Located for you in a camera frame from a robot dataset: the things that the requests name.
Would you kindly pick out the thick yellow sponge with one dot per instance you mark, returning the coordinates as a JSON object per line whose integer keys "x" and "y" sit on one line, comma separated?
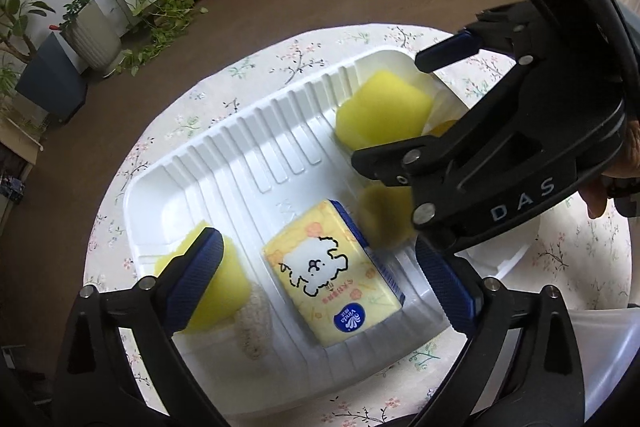
{"x": 225, "y": 292}

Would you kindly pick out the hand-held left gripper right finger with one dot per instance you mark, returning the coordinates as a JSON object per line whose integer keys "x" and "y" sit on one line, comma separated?
{"x": 445, "y": 289}

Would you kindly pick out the white knit scrubber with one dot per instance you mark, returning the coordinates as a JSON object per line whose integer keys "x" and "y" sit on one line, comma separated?
{"x": 252, "y": 327}

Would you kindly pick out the yellow mango-shaped makeup sponge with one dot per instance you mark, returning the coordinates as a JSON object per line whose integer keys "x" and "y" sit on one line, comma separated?
{"x": 442, "y": 128}

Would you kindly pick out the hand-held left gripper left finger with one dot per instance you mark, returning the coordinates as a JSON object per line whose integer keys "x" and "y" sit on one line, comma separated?
{"x": 197, "y": 277}

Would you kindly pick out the yellow and blue tissue pack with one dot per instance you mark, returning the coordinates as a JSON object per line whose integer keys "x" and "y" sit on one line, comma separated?
{"x": 325, "y": 277}

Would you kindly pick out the tan gourd-shaped makeup sponge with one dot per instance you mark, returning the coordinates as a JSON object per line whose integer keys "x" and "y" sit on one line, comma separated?
{"x": 385, "y": 217}

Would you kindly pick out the plant in white ribbed pot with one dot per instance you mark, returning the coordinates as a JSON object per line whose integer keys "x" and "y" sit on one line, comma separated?
{"x": 95, "y": 37}

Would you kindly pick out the translucent plastic container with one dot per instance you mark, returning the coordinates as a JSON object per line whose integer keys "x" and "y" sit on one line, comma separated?
{"x": 605, "y": 357}

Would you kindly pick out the rectangular yellow sponge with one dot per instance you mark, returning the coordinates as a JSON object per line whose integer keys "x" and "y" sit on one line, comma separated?
{"x": 385, "y": 107}

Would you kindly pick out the person's right hand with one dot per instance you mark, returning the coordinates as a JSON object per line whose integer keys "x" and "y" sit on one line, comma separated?
{"x": 595, "y": 199}

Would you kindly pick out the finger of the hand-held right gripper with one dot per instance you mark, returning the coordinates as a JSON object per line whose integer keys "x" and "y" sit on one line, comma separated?
{"x": 450, "y": 44}
{"x": 390, "y": 159}

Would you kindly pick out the white ribbed plastic tray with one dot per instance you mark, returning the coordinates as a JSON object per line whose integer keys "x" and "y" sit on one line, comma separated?
{"x": 240, "y": 167}

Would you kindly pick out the tall plant in dark pot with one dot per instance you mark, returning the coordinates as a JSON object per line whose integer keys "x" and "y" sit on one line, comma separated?
{"x": 52, "y": 77}

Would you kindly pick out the floral tablecloth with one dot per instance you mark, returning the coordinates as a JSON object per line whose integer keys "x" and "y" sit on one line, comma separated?
{"x": 300, "y": 57}

